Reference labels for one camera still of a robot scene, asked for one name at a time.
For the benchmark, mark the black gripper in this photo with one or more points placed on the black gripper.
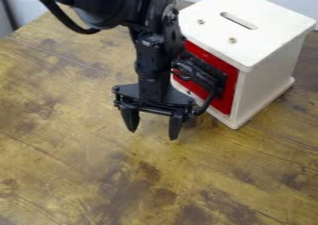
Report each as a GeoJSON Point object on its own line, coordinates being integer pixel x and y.
{"type": "Point", "coordinates": [152, 95]}

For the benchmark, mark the dark pole at left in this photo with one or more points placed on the dark pole at left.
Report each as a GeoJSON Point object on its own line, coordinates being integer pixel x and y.
{"type": "Point", "coordinates": [12, 21]}

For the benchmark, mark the red wooden drawer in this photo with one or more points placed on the red wooden drawer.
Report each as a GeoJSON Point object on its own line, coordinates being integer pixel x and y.
{"type": "Point", "coordinates": [223, 102]}

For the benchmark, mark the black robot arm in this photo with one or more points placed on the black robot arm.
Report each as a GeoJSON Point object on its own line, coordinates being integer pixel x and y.
{"type": "Point", "coordinates": [152, 23]}

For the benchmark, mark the black metal drawer handle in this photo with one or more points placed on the black metal drawer handle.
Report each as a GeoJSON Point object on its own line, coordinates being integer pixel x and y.
{"type": "Point", "coordinates": [191, 69]}

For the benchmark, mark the white wooden box cabinet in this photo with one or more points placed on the white wooden box cabinet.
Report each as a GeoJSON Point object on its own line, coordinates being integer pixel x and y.
{"type": "Point", "coordinates": [248, 38]}

